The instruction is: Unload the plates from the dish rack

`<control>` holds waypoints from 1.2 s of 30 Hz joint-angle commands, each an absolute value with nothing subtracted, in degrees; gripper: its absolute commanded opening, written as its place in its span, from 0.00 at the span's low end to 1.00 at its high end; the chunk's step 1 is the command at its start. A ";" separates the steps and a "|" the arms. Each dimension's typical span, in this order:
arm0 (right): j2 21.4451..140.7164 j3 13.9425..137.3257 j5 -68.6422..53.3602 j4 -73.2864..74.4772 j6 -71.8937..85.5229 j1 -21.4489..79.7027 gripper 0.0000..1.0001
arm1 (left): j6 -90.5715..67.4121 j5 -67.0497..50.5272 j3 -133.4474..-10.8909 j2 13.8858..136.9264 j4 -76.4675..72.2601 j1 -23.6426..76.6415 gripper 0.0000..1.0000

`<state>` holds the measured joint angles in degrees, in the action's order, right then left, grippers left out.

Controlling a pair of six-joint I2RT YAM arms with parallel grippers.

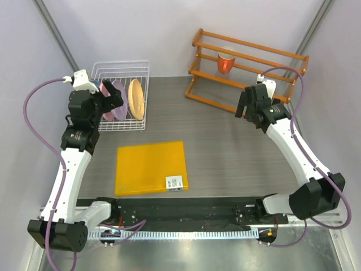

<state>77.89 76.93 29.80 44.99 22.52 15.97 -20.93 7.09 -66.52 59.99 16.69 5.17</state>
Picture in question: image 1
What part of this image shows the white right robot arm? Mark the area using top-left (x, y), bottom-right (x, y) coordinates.
top-left (235, 84), bottom-right (345, 223)

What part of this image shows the blue plate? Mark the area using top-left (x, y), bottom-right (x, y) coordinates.
top-left (92, 80), bottom-right (100, 88)

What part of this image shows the purple plate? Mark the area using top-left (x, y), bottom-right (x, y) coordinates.
top-left (112, 80), bottom-right (128, 121)

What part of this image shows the orange plate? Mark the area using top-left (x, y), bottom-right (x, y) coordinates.
top-left (128, 78), bottom-right (145, 121)

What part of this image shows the orange wooden shelf rack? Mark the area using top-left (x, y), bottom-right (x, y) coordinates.
top-left (185, 29), bottom-right (309, 112)

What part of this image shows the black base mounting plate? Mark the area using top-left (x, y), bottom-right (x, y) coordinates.
top-left (76, 194), bottom-right (289, 231)

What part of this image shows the yellow cutting board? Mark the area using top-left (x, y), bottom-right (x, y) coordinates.
top-left (115, 141), bottom-right (189, 196)

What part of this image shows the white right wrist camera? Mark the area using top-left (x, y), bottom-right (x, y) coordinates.
top-left (257, 74), bottom-right (276, 98)

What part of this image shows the pink plate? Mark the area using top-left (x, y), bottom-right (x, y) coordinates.
top-left (100, 83), bottom-right (115, 121)

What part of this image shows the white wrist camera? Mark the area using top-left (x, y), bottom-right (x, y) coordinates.
top-left (63, 69), bottom-right (99, 94)
top-left (257, 74), bottom-right (276, 98)

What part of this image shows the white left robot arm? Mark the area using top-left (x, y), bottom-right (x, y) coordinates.
top-left (28, 77), bottom-right (124, 252)

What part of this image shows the white wire dish rack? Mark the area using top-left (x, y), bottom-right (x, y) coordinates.
top-left (91, 60), bottom-right (150, 131)

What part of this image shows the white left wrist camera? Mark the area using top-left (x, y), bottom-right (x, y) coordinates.
top-left (63, 69), bottom-right (99, 94)

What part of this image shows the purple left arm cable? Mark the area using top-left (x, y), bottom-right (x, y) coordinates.
top-left (23, 78), bottom-right (147, 271)

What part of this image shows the orange mug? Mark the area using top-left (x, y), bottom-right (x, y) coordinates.
top-left (217, 52), bottom-right (236, 75)

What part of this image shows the white slotted cable duct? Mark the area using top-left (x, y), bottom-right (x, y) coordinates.
top-left (87, 228), bottom-right (259, 241)

